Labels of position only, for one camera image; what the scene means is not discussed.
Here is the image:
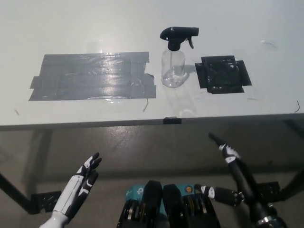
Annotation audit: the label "white and black left hand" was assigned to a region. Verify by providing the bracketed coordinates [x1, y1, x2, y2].
[52, 152, 103, 218]

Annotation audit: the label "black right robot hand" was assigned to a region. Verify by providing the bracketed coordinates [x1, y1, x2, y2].
[194, 132, 268, 223]

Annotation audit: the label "black spray trigger lid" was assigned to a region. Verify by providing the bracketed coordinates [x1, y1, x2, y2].
[160, 26, 200, 51]

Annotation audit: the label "black robot torso blocks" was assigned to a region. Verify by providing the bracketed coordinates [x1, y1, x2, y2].
[116, 180, 220, 228]

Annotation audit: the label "clear plastic spray bottle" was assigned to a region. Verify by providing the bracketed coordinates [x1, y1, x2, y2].
[161, 48, 188, 89]

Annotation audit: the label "black floor foot plate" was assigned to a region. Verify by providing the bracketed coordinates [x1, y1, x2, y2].
[30, 190, 61, 215]
[257, 181, 281, 203]

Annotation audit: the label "teal cardboard router box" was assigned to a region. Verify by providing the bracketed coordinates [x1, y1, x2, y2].
[125, 184, 197, 214]

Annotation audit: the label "small black tape strip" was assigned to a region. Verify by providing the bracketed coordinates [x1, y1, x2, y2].
[163, 116, 182, 124]

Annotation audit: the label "black tape square patch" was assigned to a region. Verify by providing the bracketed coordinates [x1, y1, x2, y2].
[194, 55, 252, 94]

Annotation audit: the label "grey duct tape patch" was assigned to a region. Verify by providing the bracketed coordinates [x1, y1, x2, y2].
[28, 51, 157, 102]

